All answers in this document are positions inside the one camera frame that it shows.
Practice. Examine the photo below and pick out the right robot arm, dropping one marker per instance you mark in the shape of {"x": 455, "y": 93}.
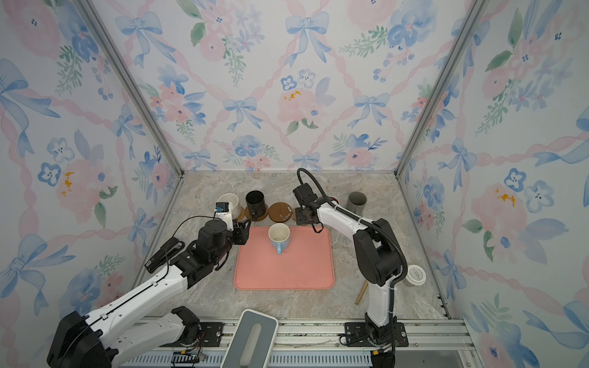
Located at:
{"x": 379, "y": 258}

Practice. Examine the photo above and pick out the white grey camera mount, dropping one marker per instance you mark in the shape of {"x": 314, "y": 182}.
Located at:
{"x": 253, "y": 341}

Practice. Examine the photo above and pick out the pink tray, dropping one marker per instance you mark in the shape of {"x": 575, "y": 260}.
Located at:
{"x": 307, "y": 263}

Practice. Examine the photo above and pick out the plain wooden round coaster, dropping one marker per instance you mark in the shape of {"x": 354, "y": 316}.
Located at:
{"x": 259, "y": 218}

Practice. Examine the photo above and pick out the grey mug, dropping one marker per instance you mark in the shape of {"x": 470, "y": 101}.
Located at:
{"x": 356, "y": 203}

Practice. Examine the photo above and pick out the white lidded cup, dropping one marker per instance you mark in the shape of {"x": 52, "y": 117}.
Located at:
{"x": 415, "y": 277}

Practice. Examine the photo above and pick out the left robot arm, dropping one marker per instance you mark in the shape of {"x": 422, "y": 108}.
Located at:
{"x": 109, "y": 336}

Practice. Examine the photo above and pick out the black stapler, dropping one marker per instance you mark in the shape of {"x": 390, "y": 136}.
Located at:
{"x": 165, "y": 254}

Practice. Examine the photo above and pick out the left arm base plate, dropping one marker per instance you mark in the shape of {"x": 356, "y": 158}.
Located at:
{"x": 209, "y": 333}

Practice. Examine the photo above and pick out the dark brown round coaster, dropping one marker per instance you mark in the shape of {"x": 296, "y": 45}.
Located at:
{"x": 280, "y": 212}

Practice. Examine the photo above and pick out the white speckled mug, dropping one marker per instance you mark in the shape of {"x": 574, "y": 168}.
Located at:
{"x": 235, "y": 205}

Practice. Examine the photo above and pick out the light blue mug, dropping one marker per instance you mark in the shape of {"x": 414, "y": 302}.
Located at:
{"x": 279, "y": 235}

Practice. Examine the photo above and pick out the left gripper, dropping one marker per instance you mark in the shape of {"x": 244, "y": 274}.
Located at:
{"x": 242, "y": 232}

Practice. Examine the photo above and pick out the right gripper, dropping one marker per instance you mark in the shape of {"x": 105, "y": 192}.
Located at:
{"x": 299, "y": 215}

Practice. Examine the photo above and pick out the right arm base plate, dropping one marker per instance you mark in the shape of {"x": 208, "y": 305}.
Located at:
{"x": 363, "y": 334}

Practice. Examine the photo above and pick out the wooden mallet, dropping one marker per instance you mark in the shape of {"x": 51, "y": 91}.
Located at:
{"x": 361, "y": 293}

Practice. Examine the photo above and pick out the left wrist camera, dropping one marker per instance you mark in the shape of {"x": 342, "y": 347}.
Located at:
{"x": 223, "y": 212}

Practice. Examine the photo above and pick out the black mug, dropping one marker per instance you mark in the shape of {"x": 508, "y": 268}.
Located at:
{"x": 255, "y": 201}

